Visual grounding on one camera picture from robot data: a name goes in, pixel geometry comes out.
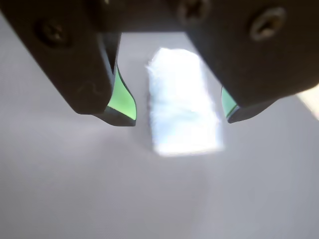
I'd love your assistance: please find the light blue yarn-wrapped block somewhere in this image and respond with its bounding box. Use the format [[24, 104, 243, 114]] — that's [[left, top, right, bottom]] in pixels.
[[145, 47, 225, 157]]

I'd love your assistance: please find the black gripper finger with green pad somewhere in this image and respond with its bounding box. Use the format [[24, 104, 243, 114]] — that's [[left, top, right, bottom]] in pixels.
[[179, 0, 319, 124], [0, 0, 137, 127]]

